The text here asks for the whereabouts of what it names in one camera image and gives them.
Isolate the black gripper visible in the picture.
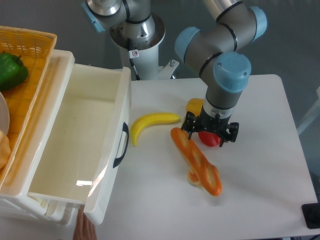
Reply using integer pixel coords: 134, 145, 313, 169
181, 107, 239, 147

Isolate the long orange bread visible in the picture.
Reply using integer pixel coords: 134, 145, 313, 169
170, 127, 223, 196

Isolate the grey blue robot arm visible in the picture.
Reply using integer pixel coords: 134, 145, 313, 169
81, 0, 268, 143

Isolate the bread roll in basket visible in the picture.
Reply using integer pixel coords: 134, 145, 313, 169
0, 131, 11, 169

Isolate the person's hand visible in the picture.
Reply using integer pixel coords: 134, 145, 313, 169
72, 209, 98, 240

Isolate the red bell pepper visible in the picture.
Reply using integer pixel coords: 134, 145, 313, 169
198, 131, 221, 147

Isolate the yellow bell pepper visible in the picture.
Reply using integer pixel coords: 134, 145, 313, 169
182, 98, 204, 129

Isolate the yellow banana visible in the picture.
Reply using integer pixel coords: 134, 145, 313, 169
130, 112, 181, 146

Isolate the white plastic drawer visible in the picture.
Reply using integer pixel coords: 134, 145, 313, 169
28, 64, 131, 225

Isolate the black device at edge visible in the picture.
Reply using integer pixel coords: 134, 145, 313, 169
301, 203, 320, 229

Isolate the yellow woven basket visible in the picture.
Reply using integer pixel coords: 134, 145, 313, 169
0, 26, 57, 185

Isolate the white drawer cabinet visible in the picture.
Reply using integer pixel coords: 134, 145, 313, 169
0, 49, 75, 225

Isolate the white plate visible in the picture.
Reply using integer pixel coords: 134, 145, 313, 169
0, 93, 10, 135

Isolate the green bell pepper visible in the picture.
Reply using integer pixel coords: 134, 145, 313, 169
0, 51, 29, 91

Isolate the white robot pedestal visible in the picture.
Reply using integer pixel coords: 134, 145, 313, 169
110, 13, 179, 81

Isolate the black cable on pedestal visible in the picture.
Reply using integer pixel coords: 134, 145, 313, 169
127, 37, 142, 81

